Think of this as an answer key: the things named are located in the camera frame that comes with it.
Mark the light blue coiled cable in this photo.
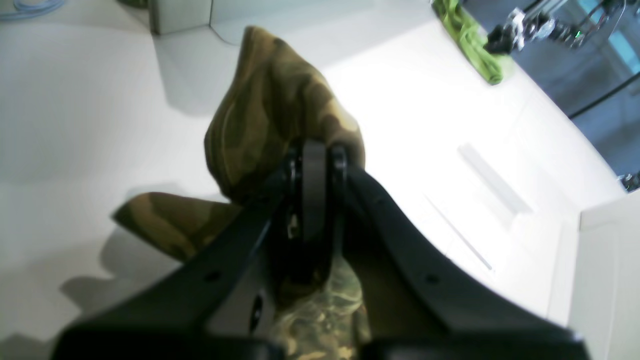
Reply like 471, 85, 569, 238
0, 0, 66, 21

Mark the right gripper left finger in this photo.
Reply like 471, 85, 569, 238
52, 170, 299, 360

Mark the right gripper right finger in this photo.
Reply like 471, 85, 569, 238
327, 145, 590, 360

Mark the camouflage t-shirt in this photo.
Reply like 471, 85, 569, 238
112, 26, 370, 360

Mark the green cloth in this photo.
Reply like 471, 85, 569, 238
430, 0, 515, 85

